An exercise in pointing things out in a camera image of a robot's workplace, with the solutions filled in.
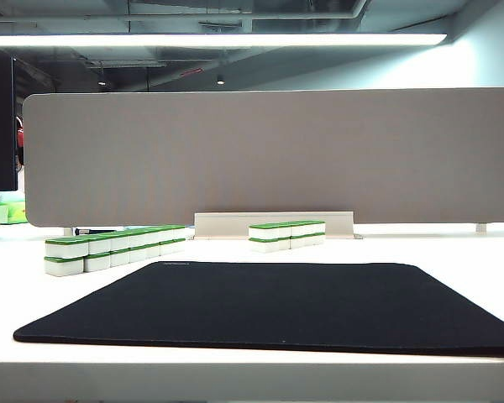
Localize grey fabric desk partition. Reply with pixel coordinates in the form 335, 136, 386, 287
22, 86, 504, 228

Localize black UGREEN desk mat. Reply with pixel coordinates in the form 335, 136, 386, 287
13, 260, 504, 359

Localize long white linear ceiling lamp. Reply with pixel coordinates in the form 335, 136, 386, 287
0, 32, 449, 48

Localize light green box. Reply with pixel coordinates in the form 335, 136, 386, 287
0, 200, 28, 226

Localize beige metal partition bracket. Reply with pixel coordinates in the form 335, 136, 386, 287
192, 211, 365, 241

